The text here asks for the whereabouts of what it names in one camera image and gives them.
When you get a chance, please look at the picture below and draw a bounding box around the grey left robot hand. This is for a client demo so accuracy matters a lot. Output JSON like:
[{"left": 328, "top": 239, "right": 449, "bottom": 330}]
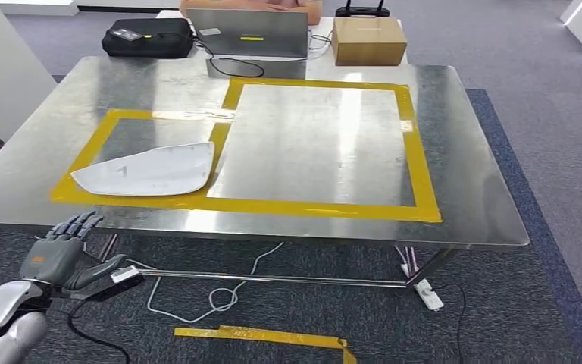
[{"left": 18, "top": 211, "right": 129, "bottom": 293}]

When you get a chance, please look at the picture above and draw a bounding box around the white curved plastic car part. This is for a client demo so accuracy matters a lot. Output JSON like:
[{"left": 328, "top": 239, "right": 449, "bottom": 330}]
[{"left": 70, "top": 141, "right": 216, "bottom": 197}]

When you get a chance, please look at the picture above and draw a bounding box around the yellow workbench tape outline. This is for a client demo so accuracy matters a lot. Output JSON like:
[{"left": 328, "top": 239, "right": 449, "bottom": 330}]
[{"left": 49, "top": 77, "right": 443, "bottom": 224}]

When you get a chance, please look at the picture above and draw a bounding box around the stainless steel workbench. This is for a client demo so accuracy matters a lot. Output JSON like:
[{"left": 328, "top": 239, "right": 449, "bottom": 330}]
[{"left": 0, "top": 56, "right": 530, "bottom": 297}]

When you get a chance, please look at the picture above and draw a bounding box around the white partition panel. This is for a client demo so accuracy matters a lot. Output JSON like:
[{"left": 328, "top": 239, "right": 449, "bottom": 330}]
[{"left": 0, "top": 5, "right": 58, "bottom": 144}]

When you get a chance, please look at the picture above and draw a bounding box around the yellow floor tape outline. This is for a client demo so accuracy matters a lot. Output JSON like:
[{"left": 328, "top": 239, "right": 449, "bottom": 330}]
[{"left": 174, "top": 325, "right": 357, "bottom": 364}]

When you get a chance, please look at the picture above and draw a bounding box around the black carry bag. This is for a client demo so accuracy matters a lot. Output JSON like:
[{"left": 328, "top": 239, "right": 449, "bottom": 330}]
[{"left": 101, "top": 17, "right": 195, "bottom": 60}]

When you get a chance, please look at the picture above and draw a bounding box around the silver laptop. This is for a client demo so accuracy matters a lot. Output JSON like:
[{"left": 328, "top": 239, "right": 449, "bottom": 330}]
[{"left": 186, "top": 8, "right": 311, "bottom": 61}]

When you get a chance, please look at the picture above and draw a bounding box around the person at laptop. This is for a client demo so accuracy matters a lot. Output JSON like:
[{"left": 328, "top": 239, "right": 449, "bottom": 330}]
[{"left": 179, "top": 0, "right": 324, "bottom": 26}]

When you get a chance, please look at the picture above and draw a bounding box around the white power strip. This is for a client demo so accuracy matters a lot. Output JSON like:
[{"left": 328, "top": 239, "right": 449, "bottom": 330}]
[{"left": 400, "top": 262, "right": 446, "bottom": 312}]

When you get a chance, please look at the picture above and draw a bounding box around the brown cardboard box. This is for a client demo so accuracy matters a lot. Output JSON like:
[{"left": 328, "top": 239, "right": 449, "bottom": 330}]
[{"left": 332, "top": 17, "right": 408, "bottom": 67}]

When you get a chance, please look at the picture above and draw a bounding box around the black router with antennas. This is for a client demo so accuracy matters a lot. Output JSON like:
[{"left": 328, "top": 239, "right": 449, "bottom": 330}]
[{"left": 335, "top": 0, "right": 391, "bottom": 18}]

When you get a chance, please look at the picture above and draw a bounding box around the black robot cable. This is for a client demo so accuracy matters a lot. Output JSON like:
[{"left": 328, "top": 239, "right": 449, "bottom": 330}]
[{"left": 66, "top": 299, "right": 131, "bottom": 364}]

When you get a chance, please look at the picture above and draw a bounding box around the long white floor cable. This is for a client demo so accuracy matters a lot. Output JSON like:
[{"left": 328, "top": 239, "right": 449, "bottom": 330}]
[{"left": 127, "top": 242, "right": 285, "bottom": 325}]

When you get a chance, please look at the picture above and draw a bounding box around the black laptop cable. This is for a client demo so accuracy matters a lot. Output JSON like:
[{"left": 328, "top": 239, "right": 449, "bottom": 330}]
[{"left": 192, "top": 33, "right": 266, "bottom": 80}]

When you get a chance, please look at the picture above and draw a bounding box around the long black floor cable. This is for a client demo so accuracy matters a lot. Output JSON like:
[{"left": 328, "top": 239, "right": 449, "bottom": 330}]
[{"left": 433, "top": 282, "right": 468, "bottom": 364}]

